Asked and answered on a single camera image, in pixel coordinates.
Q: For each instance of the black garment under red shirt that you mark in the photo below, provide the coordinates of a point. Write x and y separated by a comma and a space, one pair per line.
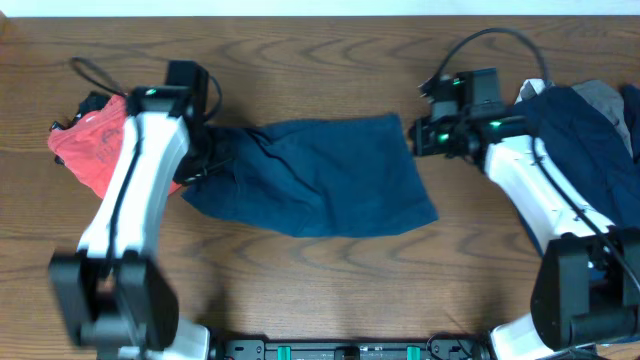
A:
79, 124

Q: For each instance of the red folded t-shirt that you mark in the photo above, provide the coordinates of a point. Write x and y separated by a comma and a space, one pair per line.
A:
92, 156

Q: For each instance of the navy blue shorts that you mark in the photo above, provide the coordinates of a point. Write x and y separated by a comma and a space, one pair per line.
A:
319, 178

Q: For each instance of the grey garment in pile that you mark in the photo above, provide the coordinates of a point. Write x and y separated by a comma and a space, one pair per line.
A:
596, 93

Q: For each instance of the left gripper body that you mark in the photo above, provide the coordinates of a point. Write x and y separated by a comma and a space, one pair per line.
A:
198, 163

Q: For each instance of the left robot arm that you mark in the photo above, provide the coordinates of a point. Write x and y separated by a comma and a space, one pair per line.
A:
112, 295

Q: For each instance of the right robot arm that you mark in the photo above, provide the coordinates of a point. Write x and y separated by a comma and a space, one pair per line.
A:
587, 288

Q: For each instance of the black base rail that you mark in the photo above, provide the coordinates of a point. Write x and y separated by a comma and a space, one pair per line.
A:
437, 347

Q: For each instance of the navy garment in pile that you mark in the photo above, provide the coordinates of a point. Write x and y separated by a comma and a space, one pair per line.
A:
586, 148

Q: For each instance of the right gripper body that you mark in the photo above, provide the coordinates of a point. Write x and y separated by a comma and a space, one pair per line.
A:
436, 138

